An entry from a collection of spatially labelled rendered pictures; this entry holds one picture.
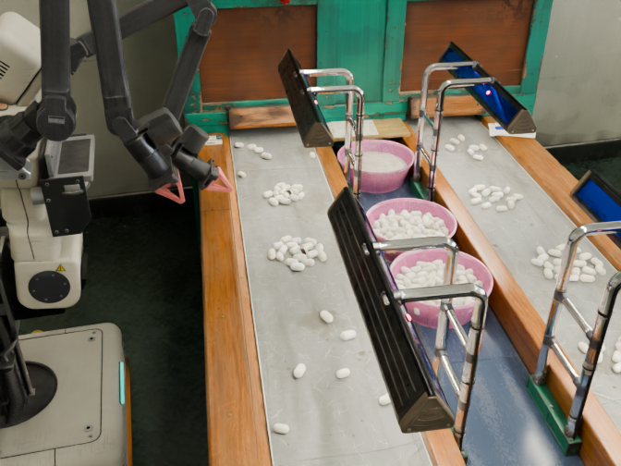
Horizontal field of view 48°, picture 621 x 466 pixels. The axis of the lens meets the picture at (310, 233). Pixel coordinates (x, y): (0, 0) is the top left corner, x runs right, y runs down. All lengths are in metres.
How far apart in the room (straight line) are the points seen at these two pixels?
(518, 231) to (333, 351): 0.76
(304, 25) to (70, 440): 1.54
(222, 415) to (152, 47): 2.22
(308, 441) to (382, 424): 0.16
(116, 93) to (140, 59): 1.82
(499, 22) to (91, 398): 1.91
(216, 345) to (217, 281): 0.25
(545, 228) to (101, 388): 1.43
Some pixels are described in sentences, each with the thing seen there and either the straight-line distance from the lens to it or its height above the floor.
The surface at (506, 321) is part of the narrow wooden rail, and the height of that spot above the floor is 0.71.
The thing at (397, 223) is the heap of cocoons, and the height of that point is 0.72.
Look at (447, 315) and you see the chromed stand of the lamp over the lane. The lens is 1.38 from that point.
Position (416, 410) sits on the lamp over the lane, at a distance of 1.01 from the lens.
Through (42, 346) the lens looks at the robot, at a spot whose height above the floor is 0.28.
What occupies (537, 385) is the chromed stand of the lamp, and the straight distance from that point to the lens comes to 1.64.
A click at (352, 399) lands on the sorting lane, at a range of 1.50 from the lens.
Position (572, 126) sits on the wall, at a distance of 4.27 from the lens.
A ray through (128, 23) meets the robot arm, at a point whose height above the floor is 1.32.
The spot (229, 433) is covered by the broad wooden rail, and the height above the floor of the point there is 0.76.
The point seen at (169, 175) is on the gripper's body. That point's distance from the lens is 1.61.
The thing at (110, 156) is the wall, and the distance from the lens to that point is 3.54.
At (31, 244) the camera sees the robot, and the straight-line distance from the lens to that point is 1.88.
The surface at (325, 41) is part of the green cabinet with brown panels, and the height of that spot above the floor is 1.08.
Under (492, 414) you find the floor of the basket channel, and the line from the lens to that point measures 1.61.
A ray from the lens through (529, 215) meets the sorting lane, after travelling 2.20.
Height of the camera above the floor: 1.81
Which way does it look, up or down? 32 degrees down
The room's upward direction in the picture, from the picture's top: straight up
